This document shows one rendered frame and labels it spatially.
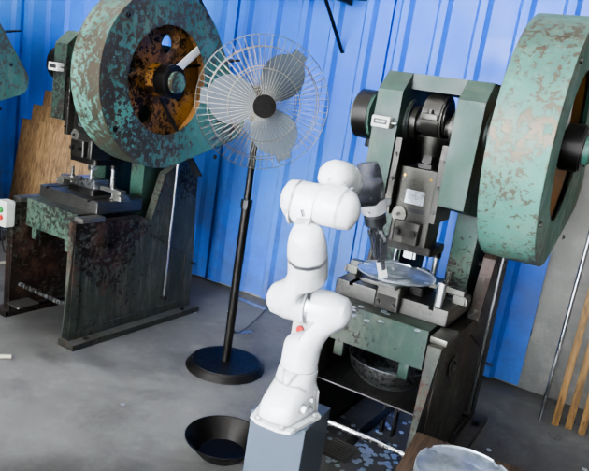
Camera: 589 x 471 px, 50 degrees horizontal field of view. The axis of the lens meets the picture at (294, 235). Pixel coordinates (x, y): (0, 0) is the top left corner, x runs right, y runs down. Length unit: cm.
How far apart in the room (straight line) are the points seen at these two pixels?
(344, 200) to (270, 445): 77
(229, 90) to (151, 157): 53
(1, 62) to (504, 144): 350
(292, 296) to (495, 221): 68
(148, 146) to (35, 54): 270
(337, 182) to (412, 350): 82
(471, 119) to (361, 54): 161
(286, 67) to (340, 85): 107
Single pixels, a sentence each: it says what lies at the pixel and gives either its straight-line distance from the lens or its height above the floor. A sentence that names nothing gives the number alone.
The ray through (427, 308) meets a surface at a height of 69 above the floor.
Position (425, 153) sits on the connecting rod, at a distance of 236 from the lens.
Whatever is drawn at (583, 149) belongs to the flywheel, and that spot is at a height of 133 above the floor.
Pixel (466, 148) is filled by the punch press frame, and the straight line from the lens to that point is 224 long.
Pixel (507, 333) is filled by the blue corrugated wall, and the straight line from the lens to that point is 361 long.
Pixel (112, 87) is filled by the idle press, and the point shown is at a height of 127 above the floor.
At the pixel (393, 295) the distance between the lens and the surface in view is 232.
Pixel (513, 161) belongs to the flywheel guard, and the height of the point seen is 128.
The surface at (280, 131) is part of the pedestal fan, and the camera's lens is 282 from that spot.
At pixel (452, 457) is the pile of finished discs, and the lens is 208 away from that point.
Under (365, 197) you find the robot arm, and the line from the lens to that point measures 200.
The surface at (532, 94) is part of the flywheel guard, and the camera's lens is 193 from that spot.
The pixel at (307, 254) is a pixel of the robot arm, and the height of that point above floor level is 97.
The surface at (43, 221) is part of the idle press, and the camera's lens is 342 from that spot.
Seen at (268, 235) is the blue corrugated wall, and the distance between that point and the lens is 409.
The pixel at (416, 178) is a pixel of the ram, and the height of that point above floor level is 114.
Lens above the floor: 138
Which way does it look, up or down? 13 degrees down
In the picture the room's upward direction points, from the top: 9 degrees clockwise
